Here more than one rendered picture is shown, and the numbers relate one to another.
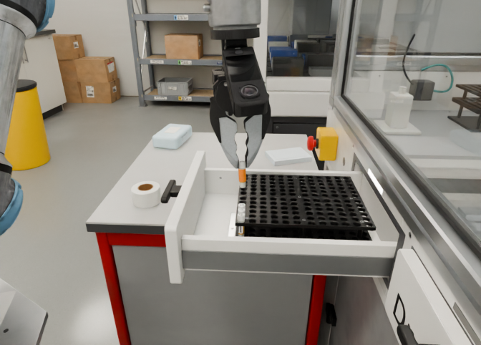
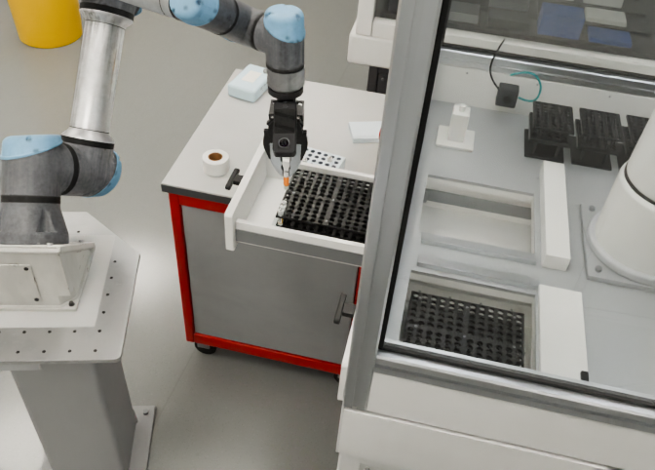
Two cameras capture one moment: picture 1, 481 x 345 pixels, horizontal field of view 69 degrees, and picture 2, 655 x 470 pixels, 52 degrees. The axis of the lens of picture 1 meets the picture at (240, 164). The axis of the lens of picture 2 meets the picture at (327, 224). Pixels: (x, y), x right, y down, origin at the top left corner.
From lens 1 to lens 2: 0.95 m
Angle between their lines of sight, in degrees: 18
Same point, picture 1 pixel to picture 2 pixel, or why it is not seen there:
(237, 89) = (276, 139)
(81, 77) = not seen: outside the picture
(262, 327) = (312, 297)
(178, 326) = (235, 283)
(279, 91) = (387, 39)
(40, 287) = not seen: hidden behind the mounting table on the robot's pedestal
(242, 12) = (287, 85)
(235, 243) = (272, 230)
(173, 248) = (229, 227)
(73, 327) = not seen: hidden behind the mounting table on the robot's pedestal
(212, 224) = (265, 208)
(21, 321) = (123, 257)
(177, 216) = (234, 206)
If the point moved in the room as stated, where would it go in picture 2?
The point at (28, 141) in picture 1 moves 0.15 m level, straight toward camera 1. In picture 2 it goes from (56, 7) to (59, 19)
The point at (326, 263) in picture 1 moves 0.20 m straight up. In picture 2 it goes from (332, 254) to (340, 181)
